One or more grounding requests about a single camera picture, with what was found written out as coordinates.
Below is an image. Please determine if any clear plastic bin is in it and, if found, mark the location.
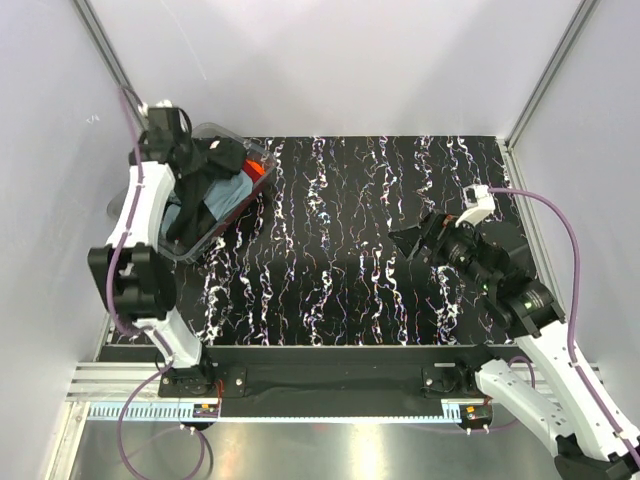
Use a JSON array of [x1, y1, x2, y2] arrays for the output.
[[87, 123, 275, 268]]

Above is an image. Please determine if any orange black connector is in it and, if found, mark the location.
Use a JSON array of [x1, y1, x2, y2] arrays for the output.
[[192, 403, 221, 418], [461, 404, 493, 424]]

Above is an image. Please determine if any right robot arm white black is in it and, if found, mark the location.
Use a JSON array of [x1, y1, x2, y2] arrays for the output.
[[389, 212, 639, 479]]

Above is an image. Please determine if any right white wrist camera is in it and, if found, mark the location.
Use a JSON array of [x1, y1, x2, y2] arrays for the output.
[[455, 184, 496, 227]]

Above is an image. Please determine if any left aluminium frame post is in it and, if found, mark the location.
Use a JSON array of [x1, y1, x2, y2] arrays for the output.
[[72, 0, 166, 154]]

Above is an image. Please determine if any black t shirt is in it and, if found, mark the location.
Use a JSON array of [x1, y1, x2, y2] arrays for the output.
[[166, 136, 247, 246]]

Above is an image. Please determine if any orange t shirt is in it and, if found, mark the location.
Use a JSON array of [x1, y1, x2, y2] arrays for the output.
[[243, 159, 265, 183]]

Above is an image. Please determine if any aluminium rail crossbar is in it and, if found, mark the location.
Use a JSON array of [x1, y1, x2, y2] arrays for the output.
[[67, 362, 611, 401]]

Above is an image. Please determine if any black marbled table mat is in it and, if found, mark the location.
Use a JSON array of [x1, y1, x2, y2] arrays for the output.
[[171, 136, 510, 346]]

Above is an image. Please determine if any light blue t shirt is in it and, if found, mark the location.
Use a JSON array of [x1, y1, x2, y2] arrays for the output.
[[160, 171, 253, 237]]

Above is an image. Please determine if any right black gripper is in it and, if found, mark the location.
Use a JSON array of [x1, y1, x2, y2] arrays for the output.
[[387, 208, 495, 291]]

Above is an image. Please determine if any right orange black connector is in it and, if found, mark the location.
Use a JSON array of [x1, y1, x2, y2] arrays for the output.
[[461, 404, 493, 424]]

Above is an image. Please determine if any right aluminium frame post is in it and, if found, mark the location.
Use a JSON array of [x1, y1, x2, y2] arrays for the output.
[[504, 0, 600, 150]]

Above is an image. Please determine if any white slotted cable duct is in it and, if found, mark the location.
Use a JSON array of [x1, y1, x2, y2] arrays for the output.
[[88, 401, 462, 424]]

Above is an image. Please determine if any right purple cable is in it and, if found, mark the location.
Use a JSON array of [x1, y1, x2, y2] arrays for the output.
[[487, 187, 640, 466]]

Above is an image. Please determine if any left orange black connector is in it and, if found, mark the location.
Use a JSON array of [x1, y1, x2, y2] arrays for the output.
[[192, 403, 221, 418]]

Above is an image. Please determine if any aluminium frame post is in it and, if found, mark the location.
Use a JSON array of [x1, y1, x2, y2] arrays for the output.
[[504, 0, 600, 150], [72, 0, 166, 154]]

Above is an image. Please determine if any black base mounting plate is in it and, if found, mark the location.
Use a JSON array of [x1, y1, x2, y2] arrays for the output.
[[177, 346, 518, 413]]

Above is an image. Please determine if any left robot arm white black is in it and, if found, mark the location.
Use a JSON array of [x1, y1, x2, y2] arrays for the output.
[[87, 100, 216, 396]]

